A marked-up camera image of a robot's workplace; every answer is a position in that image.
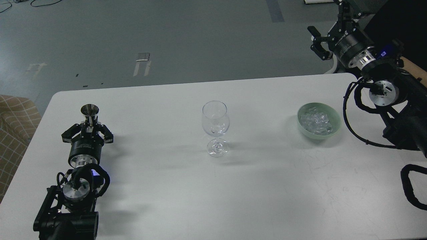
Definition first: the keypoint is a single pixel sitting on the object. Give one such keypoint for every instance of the clear wine glass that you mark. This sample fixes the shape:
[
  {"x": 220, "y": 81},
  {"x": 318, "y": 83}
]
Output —
[{"x": 216, "y": 122}]

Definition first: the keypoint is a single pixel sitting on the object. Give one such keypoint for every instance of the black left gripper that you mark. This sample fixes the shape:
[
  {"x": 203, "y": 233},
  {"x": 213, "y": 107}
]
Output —
[{"x": 87, "y": 147}]

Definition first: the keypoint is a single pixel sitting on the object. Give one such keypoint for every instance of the green bowl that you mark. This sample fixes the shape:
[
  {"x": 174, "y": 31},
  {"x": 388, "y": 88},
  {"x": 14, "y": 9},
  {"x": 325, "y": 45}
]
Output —
[{"x": 333, "y": 115}]

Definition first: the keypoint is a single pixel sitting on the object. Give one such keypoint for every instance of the person in black shirt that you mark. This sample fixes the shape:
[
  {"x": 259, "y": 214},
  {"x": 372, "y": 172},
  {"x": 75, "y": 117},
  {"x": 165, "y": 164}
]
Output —
[{"x": 404, "y": 20}]

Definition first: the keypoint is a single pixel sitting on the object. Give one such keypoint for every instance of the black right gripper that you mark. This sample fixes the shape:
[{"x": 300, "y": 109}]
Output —
[{"x": 351, "y": 46}]

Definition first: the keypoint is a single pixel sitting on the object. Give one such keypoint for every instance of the beige checkered sofa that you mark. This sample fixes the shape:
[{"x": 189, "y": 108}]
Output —
[{"x": 19, "y": 119}]

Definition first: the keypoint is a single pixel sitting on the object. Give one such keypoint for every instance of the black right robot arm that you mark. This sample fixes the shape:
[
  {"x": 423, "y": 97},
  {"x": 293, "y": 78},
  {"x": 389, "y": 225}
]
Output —
[{"x": 384, "y": 87}]

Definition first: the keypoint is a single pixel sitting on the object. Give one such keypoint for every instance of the white board edge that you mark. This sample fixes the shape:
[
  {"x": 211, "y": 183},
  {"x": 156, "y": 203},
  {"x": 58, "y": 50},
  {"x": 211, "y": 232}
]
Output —
[{"x": 318, "y": 1}]

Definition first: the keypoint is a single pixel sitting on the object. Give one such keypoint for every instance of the clear ice cubes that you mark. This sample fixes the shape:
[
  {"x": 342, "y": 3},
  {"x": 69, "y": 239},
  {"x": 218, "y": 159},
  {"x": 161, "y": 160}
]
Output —
[{"x": 317, "y": 123}]

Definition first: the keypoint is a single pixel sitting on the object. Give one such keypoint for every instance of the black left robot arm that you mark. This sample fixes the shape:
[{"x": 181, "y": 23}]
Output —
[{"x": 68, "y": 211}]

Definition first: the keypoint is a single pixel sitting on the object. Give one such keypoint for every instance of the white office chair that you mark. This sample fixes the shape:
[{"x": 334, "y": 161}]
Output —
[{"x": 337, "y": 66}]

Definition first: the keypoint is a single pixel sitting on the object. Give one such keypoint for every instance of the steel cocktail jigger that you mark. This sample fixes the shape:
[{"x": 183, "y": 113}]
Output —
[{"x": 90, "y": 112}]

